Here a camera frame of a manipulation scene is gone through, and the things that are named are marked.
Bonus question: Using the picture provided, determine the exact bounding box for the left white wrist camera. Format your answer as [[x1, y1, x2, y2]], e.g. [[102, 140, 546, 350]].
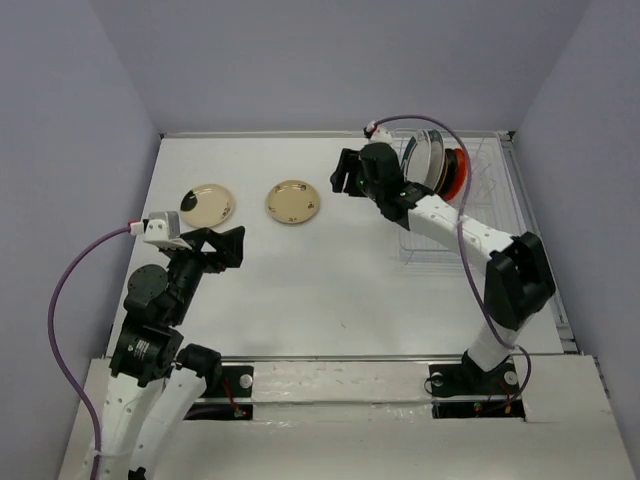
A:
[[143, 211, 190, 250]]

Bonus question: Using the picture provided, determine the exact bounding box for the yellow black patterned plate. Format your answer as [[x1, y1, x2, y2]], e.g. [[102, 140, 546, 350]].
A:
[[434, 148, 458, 196]]

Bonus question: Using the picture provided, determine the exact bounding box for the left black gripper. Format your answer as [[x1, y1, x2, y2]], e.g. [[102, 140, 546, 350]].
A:
[[166, 223, 247, 322]]

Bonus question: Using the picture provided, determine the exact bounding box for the orange plate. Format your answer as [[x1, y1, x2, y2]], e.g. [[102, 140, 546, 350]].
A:
[[442, 148, 469, 202]]

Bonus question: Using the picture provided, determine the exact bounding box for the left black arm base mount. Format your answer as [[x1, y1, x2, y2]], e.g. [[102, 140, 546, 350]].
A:
[[185, 364, 254, 421]]

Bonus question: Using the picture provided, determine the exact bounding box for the cream plate with small motifs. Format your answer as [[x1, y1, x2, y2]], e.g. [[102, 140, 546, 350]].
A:
[[265, 180, 321, 225]]

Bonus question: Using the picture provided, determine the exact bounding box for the white plate teal lettered rim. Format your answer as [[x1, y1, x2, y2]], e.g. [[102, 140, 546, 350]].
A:
[[423, 130, 444, 190]]

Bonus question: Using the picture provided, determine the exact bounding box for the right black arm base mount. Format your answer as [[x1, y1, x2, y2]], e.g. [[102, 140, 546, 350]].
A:
[[423, 362, 525, 420]]

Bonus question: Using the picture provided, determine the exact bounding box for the white plate green red rim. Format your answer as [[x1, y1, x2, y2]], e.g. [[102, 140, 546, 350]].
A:
[[401, 130, 431, 184]]

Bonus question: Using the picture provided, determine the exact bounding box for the cream plate with black patch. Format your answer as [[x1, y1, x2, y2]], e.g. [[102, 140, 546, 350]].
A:
[[179, 183, 236, 228]]

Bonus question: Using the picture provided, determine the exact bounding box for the clear wire dish rack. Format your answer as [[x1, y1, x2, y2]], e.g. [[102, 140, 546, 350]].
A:
[[397, 135, 527, 269]]

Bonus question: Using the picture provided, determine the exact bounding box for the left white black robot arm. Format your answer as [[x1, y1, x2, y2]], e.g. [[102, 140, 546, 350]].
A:
[[78, 218, 246, 479]]

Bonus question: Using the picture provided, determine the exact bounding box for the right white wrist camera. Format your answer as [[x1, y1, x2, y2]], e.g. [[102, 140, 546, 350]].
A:
[[363, 121, 394, 146]]

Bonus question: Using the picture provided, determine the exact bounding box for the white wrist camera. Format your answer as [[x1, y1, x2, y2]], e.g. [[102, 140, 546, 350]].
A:
[[143, 211, 190, 250], [363, 121, 394, 146]]

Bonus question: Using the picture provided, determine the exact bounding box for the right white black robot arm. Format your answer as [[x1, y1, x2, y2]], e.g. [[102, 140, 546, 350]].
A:
[[330, 142, 556, 392]]

